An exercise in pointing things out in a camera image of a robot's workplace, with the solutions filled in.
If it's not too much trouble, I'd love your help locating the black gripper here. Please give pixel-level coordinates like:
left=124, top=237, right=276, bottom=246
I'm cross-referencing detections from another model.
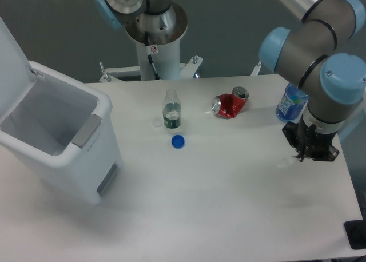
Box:
left=282, top=120, right=339, bottom=162

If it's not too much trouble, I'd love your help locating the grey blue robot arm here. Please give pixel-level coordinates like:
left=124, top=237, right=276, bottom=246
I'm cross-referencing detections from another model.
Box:
left=94, top=0, right=365, bottom=161

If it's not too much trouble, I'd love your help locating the white trash bin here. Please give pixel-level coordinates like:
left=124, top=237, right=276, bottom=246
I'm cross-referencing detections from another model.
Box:
left=1, top=23, right=122, bottom=204

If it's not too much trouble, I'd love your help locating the blue plastic water bottle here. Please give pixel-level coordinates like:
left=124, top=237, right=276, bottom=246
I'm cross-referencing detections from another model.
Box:
left=276, top=83, right=309, bottom=122

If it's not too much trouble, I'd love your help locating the crushed red soda can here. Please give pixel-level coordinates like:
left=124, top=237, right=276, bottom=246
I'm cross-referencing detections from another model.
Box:
left=212, top=86, right=249, bottom=119

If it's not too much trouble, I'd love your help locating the black device at table edge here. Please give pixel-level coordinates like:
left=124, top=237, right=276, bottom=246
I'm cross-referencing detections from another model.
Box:
left=344, top=220, right=365, bottom=250

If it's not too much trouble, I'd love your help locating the blue bottle cap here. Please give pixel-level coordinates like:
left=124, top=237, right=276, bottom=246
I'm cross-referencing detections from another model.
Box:
left=171, top=134, right=185, bottom=149

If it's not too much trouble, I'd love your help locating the clear green-label plastic bottle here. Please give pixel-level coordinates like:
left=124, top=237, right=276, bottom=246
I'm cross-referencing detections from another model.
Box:
left=162, top=89, right=181, bottom=129

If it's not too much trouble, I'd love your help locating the white bottle cap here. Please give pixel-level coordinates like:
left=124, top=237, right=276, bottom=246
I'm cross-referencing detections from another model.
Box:
left=152, top=118, right=162, bottom=128

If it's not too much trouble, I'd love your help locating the white pedestal base frame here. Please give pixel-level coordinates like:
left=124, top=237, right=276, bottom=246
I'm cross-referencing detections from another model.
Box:
left=100, top=55, right=204, bottom=82

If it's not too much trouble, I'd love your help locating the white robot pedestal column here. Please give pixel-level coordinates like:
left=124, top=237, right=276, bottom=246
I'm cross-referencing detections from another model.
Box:
left=125, top=2, right=188, bottom=69

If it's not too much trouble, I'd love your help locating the black cable on pedestal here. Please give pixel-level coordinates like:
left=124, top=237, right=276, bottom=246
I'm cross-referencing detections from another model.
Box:
left=144, top=31, right=161, bottom=80

